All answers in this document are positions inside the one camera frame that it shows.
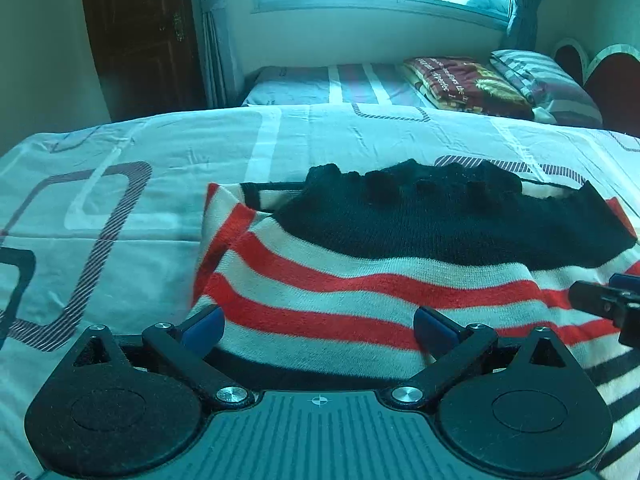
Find striped pillow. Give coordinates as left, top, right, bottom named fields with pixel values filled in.
left=490, top=50, right=604, bottom=128

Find maroon printed folded blanket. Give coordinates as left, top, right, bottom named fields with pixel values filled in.
left=404, top=56, right=536, bottom=121

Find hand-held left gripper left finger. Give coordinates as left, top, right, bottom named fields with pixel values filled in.
left=66, top=304, right=255, bottom=412

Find patterned bed sheet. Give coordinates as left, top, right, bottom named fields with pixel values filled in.
left=0, top=102, right=640, bottom=480

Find light blue bundled quilt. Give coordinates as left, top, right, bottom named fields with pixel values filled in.
left=434, top=0, right=512, bottom=17

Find striped knit sweater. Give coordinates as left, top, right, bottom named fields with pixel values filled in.
left=187, top=158, right=640, bottom=480

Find blue curtain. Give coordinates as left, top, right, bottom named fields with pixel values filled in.
left=187, top=0, right=246, bottom=109
left=504, top=0, right=552, bottom=52

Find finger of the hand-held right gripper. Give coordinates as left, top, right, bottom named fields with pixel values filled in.
left=569, top=273, right=640, bottom=349

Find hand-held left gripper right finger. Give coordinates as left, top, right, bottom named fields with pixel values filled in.
left=384, top=306, right=582, bottom=409

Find dark wooden door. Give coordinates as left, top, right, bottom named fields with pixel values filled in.
left=79, top=0, right=209, bottom=124

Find red scalloped headboard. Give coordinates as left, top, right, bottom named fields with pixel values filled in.
left=552, top=39, right=640, bottom=138

